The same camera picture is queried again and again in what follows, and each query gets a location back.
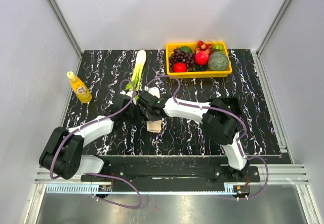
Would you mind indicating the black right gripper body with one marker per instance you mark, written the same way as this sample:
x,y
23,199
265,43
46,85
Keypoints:
x,y
152,116

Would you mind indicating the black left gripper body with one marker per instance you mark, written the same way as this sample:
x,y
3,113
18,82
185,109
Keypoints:
x,y
133,112

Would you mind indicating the beige leather card holder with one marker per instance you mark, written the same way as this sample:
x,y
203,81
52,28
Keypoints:
x,y
154,126

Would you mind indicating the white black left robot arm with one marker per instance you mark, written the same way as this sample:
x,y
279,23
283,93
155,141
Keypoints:
x,y
63,153

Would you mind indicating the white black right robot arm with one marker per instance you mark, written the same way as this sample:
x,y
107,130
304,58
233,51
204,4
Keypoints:
x,y
223,126

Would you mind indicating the green white leek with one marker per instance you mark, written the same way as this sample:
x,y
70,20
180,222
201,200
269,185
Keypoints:
x,y
136,79

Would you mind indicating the red purple grape bunch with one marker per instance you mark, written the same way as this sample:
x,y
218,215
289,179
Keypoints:
x,y
180,56

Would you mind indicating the yellow juice bottle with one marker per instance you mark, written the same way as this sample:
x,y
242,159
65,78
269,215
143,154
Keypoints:
x,y
79,88

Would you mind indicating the dark blue grape bunch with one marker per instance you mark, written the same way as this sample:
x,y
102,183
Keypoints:
x,y
198,68

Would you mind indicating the yellow plastic fruit bin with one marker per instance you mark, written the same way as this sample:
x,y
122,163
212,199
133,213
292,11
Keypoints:
x,y
203,74

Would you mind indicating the dark green avocado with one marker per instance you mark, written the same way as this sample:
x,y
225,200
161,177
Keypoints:
x,y
186,49

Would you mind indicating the large red apple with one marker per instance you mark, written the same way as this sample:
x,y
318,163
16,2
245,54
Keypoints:
x,y
201,58

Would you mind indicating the red cherry cluster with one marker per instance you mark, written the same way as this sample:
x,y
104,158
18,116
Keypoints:
x,y
201,46

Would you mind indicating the green netted melon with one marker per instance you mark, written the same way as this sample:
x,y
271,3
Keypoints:
x,y
218,61

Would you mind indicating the bright green apple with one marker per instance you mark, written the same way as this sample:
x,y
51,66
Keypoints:
x,y
217,47

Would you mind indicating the black metal base plate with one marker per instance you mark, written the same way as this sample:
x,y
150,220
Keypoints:
x,y
112,161

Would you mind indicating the white slotted cable duct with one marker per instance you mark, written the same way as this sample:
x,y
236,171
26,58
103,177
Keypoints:
x,y
120,189

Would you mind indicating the aluminium frame rail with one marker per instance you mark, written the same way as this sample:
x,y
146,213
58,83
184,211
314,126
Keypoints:
x,y
273,173

